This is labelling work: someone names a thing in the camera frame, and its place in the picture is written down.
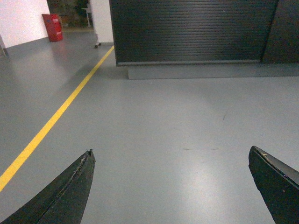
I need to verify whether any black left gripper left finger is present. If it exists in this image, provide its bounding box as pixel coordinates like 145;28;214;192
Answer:
2;149;95;224

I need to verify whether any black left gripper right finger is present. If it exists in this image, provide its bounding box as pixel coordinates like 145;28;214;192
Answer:
249;146;299;224

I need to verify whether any black checkout counter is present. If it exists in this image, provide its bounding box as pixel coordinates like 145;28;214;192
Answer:
110;0;299;80

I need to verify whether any red box on floor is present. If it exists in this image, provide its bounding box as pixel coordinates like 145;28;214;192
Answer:
42;14;63;42

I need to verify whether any white wheeled partition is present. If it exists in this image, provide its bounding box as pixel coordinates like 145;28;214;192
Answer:
89;0;114;48

